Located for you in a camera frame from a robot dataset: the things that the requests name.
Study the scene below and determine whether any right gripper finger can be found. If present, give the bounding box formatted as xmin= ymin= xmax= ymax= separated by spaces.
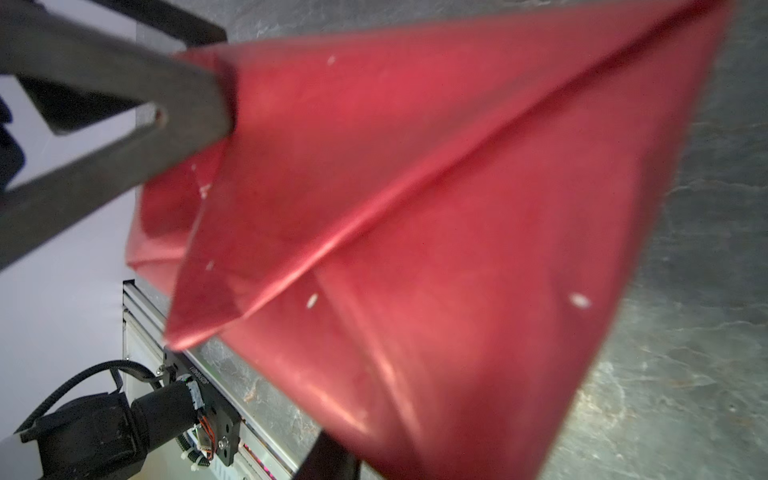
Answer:
xmin=292 ymin=431 xmax=361 ymax=480

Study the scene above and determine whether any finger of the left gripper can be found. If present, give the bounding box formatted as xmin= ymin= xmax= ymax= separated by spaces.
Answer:
xmin=93 ymin=0 xmax=228 ymax=47
xmin=1 ymin=1 xmax=234 ymax=267

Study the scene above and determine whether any dark red wrapping paper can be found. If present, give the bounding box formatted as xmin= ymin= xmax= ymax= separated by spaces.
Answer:
xmin=126 ymin=1 xmax=733 ymax=479

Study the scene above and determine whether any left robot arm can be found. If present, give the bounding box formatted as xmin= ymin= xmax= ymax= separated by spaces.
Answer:
xmin=1 ymin=1 xmax=234 ymax=479

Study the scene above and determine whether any aluminium front rail frame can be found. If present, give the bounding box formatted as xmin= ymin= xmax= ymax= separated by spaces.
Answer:
xmin=123 ymin=281 xmax=320 ymax=479

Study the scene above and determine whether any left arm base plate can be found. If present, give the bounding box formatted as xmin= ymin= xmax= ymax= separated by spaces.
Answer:
xmin=162 ymin=350 xmax=242 ymax=471

